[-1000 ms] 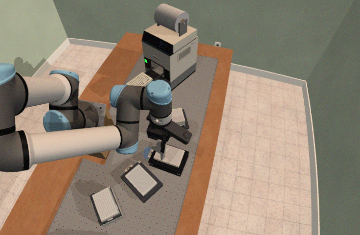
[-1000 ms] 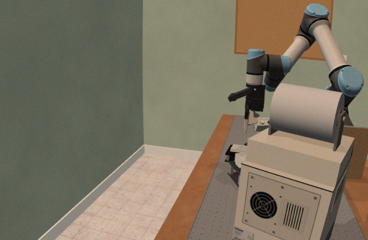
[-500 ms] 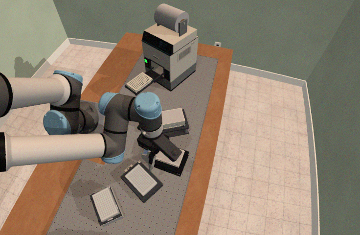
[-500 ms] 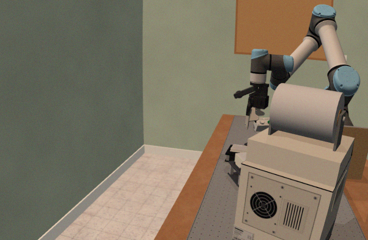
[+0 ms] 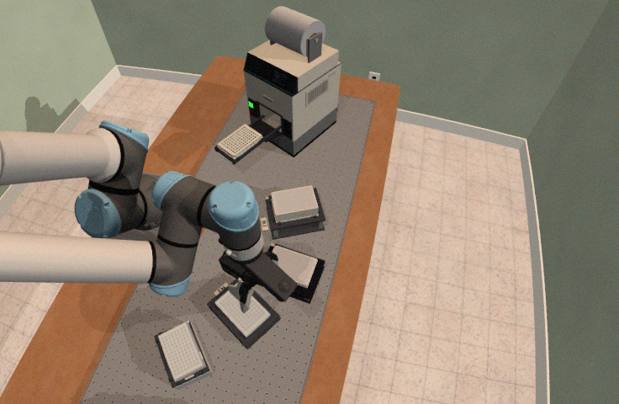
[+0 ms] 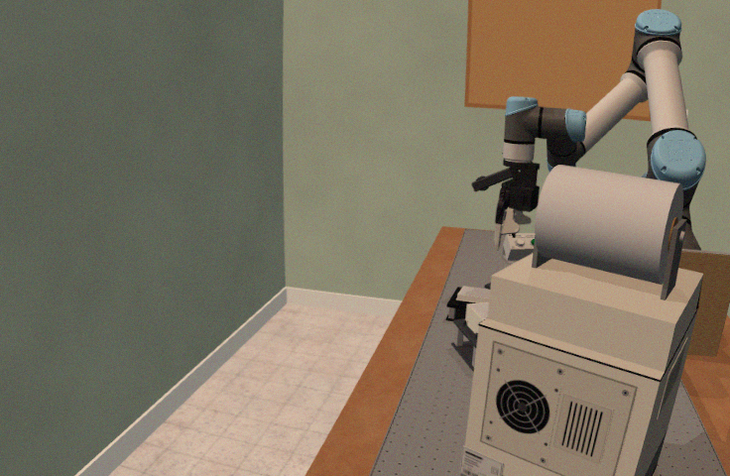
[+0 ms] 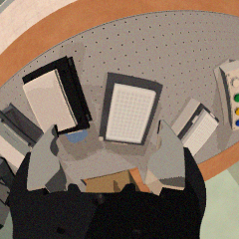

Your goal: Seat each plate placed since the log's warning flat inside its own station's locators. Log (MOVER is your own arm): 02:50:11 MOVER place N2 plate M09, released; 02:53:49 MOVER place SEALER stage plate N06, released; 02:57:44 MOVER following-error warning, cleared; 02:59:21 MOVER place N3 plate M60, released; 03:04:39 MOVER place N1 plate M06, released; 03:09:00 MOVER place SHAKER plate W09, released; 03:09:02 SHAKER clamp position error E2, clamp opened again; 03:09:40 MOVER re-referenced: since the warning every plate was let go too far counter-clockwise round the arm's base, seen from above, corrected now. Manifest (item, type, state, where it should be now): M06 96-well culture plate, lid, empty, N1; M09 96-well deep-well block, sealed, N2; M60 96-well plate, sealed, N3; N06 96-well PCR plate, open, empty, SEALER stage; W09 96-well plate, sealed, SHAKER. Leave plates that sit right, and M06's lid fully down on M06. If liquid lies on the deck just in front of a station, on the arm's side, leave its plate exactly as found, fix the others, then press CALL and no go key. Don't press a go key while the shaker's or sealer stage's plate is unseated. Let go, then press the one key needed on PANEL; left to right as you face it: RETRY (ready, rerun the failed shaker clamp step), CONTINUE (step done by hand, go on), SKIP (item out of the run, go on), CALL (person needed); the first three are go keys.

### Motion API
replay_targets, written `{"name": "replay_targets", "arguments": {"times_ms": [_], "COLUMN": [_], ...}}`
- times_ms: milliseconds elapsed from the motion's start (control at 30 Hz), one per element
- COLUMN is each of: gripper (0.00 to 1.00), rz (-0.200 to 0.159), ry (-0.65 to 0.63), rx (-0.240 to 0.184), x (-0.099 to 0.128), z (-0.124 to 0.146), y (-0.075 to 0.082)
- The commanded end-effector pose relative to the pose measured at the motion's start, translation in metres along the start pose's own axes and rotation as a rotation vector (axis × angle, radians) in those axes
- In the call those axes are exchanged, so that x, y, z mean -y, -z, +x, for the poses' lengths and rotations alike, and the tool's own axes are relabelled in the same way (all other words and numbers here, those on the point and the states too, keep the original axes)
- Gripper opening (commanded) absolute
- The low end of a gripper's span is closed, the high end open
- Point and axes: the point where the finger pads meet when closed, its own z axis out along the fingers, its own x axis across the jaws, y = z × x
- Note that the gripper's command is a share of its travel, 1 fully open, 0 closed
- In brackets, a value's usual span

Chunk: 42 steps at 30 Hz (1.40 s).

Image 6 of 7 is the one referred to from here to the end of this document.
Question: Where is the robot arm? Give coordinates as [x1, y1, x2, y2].
[503, 9, 706, 250]

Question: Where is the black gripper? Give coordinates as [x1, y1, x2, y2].
[494, 159, 540, 251]

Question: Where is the beige horizontal cylinder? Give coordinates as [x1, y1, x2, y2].
[535, 165, 683, 285]

